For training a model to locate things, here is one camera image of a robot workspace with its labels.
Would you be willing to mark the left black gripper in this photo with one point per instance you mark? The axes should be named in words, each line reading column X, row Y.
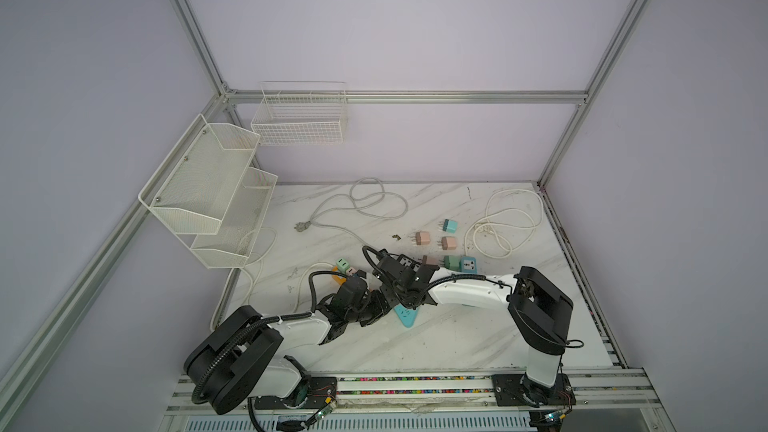
column 379, row 307

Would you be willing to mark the teal triangular power strip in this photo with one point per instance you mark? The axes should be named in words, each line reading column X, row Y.
column 406, row 315

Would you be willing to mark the green plug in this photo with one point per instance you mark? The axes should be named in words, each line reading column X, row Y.
column 451, row 262
column 342, row 265

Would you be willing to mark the pink plug black strip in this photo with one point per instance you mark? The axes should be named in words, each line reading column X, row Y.
column 449, row 243
column 422, row 238

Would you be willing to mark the blue power strip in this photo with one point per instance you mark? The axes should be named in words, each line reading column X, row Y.
column 468, row 264

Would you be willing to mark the teal plug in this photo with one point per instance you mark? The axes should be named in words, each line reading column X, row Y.
column 449, row 226

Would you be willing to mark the black power strip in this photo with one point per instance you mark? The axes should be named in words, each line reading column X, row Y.
column 408, row 262

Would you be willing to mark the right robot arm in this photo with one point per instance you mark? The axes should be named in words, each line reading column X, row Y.
column 540, row 310

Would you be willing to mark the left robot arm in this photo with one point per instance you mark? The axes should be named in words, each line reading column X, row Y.
column 250, row 350

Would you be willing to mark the green plug on orange strip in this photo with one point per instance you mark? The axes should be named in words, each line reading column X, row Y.
column 342, row 265

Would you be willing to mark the lower white mesh shelf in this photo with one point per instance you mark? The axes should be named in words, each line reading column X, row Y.
column 232, row 246

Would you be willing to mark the white mesh shelf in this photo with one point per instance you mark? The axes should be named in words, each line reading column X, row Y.
column 192, row 190
column 232, row 246

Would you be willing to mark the upper white mesh shelf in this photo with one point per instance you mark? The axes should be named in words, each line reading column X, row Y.
column 192, row 190

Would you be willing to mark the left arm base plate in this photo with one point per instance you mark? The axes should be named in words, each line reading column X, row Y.
column 295, row 396

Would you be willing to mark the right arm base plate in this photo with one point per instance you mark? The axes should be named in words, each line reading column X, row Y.
column 516, row 390

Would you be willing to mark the white wire basket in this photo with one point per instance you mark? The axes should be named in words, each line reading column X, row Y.
column 301, row 113

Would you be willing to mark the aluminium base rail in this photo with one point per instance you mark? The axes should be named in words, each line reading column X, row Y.
column 575, row 389

